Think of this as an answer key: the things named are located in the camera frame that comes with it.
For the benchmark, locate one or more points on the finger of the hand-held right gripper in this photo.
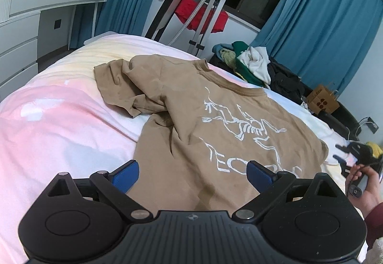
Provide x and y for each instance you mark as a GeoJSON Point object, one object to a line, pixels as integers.
{"type": "Point", "coordinates": [344, 148]}
{"type": "Point", "coordinates": [341, 162]}

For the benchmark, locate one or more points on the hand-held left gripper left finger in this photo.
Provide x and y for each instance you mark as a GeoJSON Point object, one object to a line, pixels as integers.
{"type": "Point", "coordinates": [127, 176]}

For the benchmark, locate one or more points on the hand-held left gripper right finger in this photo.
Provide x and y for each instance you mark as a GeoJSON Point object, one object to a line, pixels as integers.
{"type": "Point", "coordinates": [259, 176]}

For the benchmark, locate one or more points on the tan printed t-shirt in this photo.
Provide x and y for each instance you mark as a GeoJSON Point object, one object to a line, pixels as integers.
{"type": "Point", "coordinates": [185, 120]}

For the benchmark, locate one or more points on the person's right forearm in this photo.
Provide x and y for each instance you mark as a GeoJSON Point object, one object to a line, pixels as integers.
{"type": "Point", "coordinates": [375, 225]}

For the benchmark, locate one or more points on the metal clothes stand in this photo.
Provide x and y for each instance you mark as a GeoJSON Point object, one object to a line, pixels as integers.
{"type": "Point", "coordinates": [199, 12]}

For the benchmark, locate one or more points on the person's right hand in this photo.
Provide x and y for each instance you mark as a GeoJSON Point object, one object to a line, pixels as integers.
{"type": "Point", "coordinates": [369, 195]}

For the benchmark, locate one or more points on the yellow cloth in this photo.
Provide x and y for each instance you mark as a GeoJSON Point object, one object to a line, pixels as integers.
{"type": "Point", "coordinates": [375, 148]}

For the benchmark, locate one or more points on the black seat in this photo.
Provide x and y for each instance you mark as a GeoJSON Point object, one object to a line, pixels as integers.
{"type": "Point", "coordinates": [338, 123]}

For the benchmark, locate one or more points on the brown cardboard box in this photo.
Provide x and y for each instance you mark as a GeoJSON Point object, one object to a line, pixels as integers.
{"type": "Point", "coordinates": [323, 100]}

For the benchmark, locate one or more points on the pink and white bed blanket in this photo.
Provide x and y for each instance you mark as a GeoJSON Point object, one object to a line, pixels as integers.
{"type": "Point", "coordinates": [59, 132]}

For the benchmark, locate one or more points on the black garment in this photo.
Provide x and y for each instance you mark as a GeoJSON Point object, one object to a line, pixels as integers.
{"type": "Point", "coordinates": [287, 81]}

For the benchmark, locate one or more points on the white fluffy cloth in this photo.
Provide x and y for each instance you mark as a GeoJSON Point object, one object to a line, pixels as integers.
{"type": "Point", "coordinates": [375, 252]}

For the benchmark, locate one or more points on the white garment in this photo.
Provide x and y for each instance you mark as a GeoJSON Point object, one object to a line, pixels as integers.
{"type": "Point", "coordinates": [255, 62]}

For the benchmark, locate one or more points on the yellow-green cloth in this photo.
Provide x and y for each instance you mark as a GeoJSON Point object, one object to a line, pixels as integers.
{"type": "Point", "coordinates": [229, 57]}

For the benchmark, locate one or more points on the green garment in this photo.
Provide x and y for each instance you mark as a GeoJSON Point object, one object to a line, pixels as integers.
{"type": "Point", "coordinates": [239, 47]}

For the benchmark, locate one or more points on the white vanity desk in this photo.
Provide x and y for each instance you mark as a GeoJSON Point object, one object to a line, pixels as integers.
{"type": "Point", "coordinates": [21, 42]}

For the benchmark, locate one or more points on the red cloth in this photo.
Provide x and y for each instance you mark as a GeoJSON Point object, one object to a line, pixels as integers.
{"type": "Point", "coordinates": [187, 11]}

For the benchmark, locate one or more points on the wall outlet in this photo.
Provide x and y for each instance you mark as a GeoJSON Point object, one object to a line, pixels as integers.
{"type": "Point", "coordinates": [372, 124]}

